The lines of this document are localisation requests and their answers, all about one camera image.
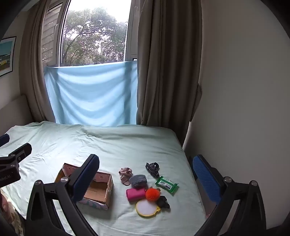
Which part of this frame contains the beige headboard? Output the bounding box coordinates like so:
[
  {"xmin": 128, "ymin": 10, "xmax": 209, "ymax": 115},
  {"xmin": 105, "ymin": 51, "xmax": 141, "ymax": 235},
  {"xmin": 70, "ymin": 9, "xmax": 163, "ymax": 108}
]
[{"xmin": 0, "ymin": 94, "xmax": 34, "ymax": 137}]

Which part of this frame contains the framed wall picture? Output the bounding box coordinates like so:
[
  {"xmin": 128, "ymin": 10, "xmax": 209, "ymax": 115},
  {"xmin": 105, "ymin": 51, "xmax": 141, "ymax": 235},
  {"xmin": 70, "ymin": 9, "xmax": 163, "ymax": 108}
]
[{"xmin": 0, "ymin": 36, "xmax": 17, "ymax": 76}]

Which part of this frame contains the green wet wipes packet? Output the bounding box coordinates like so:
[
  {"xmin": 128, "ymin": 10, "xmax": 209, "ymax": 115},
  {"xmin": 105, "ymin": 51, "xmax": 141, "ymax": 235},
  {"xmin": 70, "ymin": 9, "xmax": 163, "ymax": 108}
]
[{"xmin": 155, "ymin": 176, "xmax": 179, "ymax": 195}]

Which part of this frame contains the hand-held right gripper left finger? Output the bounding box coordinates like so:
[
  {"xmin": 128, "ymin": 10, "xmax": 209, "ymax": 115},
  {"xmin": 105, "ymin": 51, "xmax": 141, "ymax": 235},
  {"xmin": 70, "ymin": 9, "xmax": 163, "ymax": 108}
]
[{"xmin": 25, "ymin": 154, "xmax": 100, "ymax": 236}]

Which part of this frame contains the dark patterned scrunchie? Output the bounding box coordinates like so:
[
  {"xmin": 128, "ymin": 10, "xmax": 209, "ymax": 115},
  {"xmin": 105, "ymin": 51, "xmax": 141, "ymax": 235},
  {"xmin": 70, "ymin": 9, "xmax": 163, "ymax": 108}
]
[{"xmin": 145, "ymin": 162, "xmax": 160, "ymax": 178}]

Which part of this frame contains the round white yellow-rimmed pad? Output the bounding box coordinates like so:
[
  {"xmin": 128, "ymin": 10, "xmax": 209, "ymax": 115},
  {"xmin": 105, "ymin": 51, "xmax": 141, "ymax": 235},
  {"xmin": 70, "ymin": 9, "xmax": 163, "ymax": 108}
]
[{"xmin": 135, "ymin": 199, "xmax": 161, "ymax": 218}]

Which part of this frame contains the light blue hanging cloth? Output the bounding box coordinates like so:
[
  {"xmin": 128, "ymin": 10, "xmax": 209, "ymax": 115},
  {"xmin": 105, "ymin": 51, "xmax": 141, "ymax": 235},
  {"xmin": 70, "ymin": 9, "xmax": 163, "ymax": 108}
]
[{"xmin": 44, "ymin": 61, "xmax": 138, "ymax": 127}]

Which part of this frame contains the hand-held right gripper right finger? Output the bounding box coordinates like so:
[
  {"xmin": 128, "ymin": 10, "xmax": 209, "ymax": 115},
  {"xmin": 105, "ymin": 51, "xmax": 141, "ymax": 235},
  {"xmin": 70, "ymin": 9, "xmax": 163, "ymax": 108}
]
[{"xmin": 192, "ymin": 154, "xmax": 267, "ymax": 236}]

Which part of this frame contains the window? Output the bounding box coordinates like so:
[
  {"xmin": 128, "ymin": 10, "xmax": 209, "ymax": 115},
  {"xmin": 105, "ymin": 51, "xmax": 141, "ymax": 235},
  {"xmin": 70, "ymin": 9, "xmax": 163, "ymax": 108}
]
[{"xmin": 42, "ymin": 0, "xmax": 138, "ymax": 67}]

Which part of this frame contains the bed with mint sheet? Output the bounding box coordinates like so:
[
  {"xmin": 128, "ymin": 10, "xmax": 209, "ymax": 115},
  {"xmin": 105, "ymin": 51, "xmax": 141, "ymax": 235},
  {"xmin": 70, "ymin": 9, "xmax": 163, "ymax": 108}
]
[{"xmin": 0, "ymin": 121, "xmax": 208, "ymax": 236}]

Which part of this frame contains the brown curtain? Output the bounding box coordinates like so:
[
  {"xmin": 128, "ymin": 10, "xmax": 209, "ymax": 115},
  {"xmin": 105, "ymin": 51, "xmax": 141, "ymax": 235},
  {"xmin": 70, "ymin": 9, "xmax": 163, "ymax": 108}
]
[
  {"xmin": 136, "ymin": 0, "xmax": 203, "ymax": 146},
  {"xmin": 19, "ymin": 0, "xmax": 71, "ymax": 123}
]

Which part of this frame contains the pink soft pouch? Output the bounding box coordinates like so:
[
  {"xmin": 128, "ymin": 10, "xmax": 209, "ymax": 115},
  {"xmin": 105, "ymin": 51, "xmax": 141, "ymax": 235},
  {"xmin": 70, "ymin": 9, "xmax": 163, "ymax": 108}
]
[{"xmin": 126, "ymin": 188, "xmax": 146, "ymax": 202}]

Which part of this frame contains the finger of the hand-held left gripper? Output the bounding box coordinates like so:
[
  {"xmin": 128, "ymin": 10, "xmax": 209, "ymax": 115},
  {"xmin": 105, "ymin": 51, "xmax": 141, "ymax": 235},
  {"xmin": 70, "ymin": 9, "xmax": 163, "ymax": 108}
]
[
  {"xmin": 7, "ymin": 143, "xmax": 32, "ymax": 164},
  {"xmin": 0, "ymin": 133, "xmax": 10, "ymax": 147}
]

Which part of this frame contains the cardboard box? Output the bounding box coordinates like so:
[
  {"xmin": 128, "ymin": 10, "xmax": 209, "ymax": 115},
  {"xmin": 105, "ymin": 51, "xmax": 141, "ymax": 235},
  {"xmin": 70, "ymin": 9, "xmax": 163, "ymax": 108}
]
[{"xmin": 54, "ymin": 163, "xmax": 114, "ymax": 209}]

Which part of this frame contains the black sock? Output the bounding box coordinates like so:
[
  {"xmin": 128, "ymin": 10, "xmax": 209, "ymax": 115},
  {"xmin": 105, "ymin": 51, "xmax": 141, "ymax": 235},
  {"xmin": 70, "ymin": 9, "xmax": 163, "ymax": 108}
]
[{"xmin": 156, "ymin": 196, "xmax": 170, "ymax": 209}]

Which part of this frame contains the orange fluffy pompom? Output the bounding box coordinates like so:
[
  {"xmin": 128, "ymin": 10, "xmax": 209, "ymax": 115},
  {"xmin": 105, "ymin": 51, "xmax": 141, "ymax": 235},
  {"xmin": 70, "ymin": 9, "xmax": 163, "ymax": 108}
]
[{"xmin": 145, "ymin": 187, "xmax": 162, "ymax": 201}]

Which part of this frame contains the grey fluffy cloth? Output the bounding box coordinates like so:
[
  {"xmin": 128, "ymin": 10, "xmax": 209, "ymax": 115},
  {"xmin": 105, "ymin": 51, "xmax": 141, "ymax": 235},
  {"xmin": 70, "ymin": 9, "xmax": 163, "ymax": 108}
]
[{"xmin": 129, "ymin": 174, "xmax": 148, "ymax": 189}]

